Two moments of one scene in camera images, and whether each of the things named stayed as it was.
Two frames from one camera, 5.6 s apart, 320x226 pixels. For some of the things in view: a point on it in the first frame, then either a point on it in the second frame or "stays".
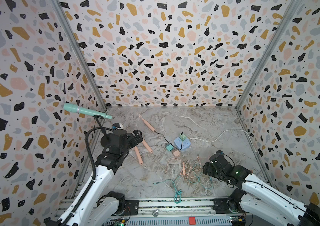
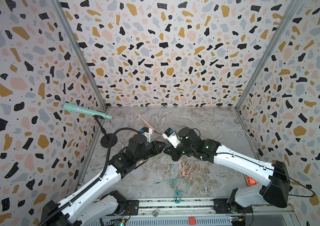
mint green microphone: (72, 108) stays
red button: (192, 221) stays
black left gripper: (132, 137) -> (156, 145)
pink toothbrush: (146, 123) stays
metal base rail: (223, 212) stays
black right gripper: (208, 169) -> (175, 155)
